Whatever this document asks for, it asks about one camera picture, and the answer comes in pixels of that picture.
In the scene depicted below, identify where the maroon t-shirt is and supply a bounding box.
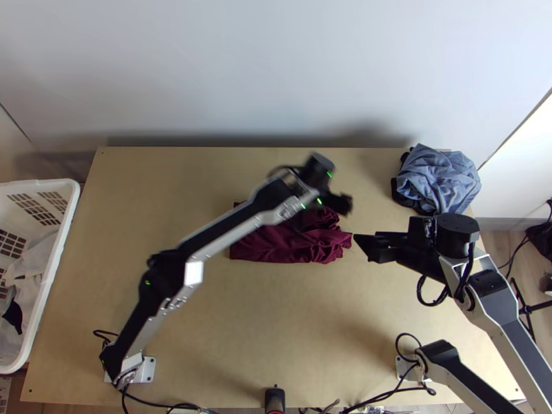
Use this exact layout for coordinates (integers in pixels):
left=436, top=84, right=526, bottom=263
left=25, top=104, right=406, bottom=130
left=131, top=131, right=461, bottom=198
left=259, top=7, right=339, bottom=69
left=228, top=206, right=355, bottom=265

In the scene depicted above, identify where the black cable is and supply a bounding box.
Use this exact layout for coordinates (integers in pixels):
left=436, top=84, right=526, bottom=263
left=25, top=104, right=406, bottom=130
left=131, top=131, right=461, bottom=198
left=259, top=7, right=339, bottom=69
left=92, top=329, right=121, bottom=347
left=395, top=331, right=432, bottom=383
left=119, top=382, right=204, bottom=414
left=344, top=384, right=437, bottom=414
left=415, top=275, right=455, bottom=308

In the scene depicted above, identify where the white laundry basket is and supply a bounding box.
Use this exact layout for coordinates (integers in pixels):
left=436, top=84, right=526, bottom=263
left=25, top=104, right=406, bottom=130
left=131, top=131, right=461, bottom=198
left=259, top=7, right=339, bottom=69
left=0, top=178, right=82, bottom=375

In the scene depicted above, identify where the heap of clothes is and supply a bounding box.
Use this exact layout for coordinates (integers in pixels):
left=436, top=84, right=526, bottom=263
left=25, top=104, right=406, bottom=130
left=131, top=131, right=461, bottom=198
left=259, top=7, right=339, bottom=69
left=390, top=144, right=483, bottom=217
left=0, top=230, right=60, bottom=361

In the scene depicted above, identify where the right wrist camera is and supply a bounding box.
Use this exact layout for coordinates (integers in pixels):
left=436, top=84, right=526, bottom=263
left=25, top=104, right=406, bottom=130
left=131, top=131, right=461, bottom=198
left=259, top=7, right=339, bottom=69
left=406, top=215, right=437, bottom=244

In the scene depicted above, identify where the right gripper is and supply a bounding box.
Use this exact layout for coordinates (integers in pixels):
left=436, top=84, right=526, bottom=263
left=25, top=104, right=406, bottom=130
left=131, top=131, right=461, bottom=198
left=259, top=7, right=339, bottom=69
left=352, top=230, right=451, bottom=285

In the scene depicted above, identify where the black stand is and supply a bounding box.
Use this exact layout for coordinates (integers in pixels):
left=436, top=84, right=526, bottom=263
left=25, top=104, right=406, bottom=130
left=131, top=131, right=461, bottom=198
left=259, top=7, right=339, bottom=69
left=510, top=275, right=552, bottom=342

